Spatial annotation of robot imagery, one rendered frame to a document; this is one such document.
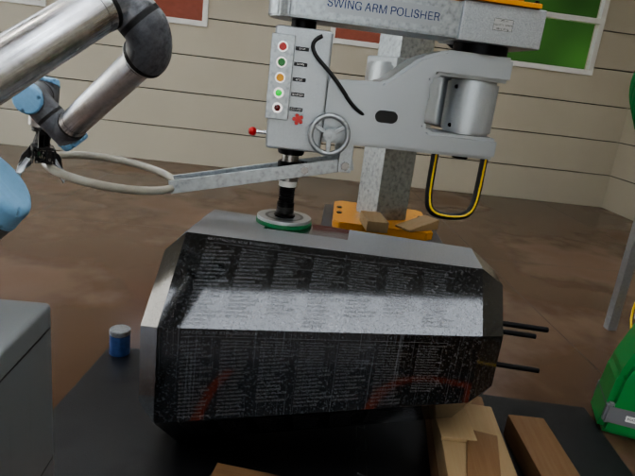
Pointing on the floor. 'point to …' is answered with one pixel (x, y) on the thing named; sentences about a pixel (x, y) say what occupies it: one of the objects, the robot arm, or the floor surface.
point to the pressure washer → (617, 390)
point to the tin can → (119, 340)
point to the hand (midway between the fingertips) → (40, 181)
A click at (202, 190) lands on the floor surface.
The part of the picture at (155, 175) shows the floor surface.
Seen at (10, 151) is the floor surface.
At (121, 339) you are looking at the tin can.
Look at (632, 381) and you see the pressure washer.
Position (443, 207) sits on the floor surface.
